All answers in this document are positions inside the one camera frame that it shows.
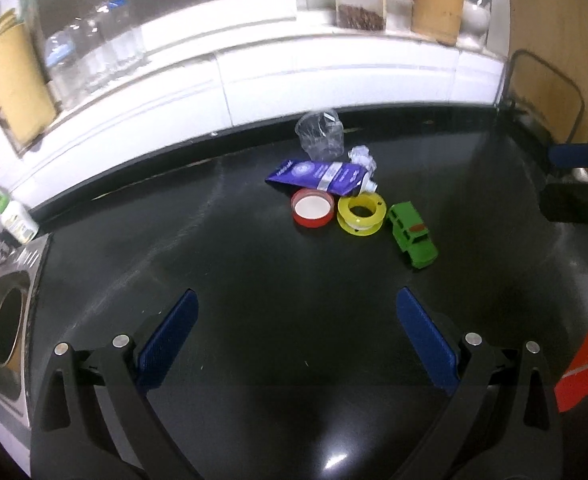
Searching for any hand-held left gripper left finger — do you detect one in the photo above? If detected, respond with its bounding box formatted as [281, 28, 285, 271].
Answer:
[30, 289, 199, 480]

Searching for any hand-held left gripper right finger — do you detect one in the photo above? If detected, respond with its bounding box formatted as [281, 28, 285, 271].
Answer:
[395, 287, 563, 480]

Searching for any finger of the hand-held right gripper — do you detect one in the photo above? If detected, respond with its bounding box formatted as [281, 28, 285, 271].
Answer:
[548, 141, 588, 170]
[540, 182, 588, 225]

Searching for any green toy truck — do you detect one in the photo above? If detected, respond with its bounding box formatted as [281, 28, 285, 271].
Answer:
[386, 201, 439, 271]

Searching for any wooden cutting board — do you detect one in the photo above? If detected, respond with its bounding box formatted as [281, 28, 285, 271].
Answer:
[498, 0, 588, 183]

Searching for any yellow spool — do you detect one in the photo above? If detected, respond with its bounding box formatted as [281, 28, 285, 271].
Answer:
[337, 194, 389, 236]

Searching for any steel sink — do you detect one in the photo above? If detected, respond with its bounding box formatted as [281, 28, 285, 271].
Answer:
[0, 232, 55, 428]

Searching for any red tape roll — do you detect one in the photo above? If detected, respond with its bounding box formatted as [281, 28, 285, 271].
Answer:
[290, 188, 335, 228]

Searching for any crumpled white tissue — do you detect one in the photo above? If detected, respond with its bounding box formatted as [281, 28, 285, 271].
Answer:
[349, 146, 379, 181]

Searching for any purple tube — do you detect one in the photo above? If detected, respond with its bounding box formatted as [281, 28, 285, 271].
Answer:
[265, 159, 379, 196]

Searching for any white soap bottle green cap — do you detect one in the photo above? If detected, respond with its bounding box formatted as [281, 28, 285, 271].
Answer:
[0, 182, 40, 245]

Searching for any bamboo utensil holder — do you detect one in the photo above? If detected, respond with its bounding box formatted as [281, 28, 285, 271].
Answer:
[411, 0, 467, 46]

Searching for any clear plastic cup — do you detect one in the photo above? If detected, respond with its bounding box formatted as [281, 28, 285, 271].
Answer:
[295, 108, 345, 161]

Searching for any yellow plastic jug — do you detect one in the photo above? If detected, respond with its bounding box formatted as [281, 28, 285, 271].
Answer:
[0, 10, 59, 146]

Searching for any clear plastic water bottle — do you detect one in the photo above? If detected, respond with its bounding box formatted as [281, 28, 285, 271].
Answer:
[44, 30, 82, 108]

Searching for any black wire rack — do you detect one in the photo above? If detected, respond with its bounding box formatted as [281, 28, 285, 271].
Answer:
[496, 49, 585, 146]

